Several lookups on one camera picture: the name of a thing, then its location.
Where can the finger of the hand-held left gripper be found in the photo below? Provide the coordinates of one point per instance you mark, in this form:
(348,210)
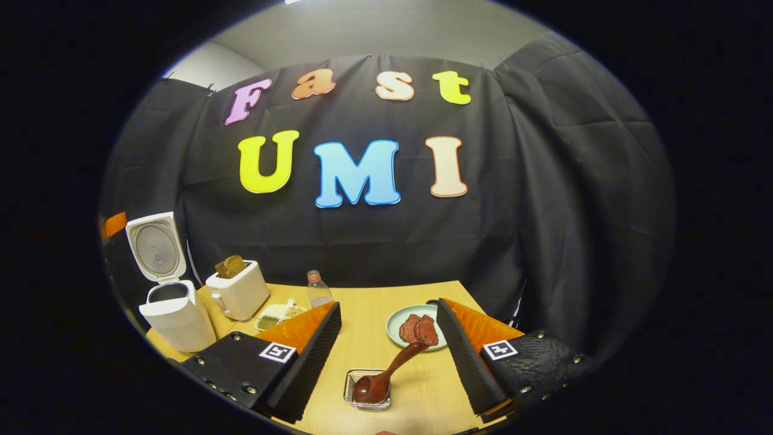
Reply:
(116,223)

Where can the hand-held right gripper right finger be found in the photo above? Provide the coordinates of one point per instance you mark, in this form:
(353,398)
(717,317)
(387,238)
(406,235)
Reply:
(468,362)

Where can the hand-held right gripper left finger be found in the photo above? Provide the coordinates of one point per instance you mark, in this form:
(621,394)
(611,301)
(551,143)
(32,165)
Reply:
(305,368)

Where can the dark wooden spoon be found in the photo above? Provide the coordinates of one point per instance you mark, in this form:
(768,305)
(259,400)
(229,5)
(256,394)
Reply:
(371,389)

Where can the white rice cooker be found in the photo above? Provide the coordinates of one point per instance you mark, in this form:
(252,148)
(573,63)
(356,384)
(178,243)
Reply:
(178,320)

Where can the red meat slice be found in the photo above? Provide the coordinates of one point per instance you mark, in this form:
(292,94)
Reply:
(409,329)
(427,331)

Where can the white divided bean dish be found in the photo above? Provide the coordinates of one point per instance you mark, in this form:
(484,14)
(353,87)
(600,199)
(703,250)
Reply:
(275,314)

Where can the clear plastic bottle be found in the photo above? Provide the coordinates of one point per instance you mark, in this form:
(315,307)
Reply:
(318,293)

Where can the pale green plate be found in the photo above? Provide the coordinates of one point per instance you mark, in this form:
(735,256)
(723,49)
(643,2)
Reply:
(394,329)

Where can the white toaster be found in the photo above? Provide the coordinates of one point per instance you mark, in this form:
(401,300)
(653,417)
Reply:
(244,293)

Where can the brown bread slice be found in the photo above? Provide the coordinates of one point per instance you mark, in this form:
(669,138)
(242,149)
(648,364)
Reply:
(235,264)
(221,269)

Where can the black backdrop cloth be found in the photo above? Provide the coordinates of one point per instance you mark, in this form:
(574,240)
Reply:
(543,181)

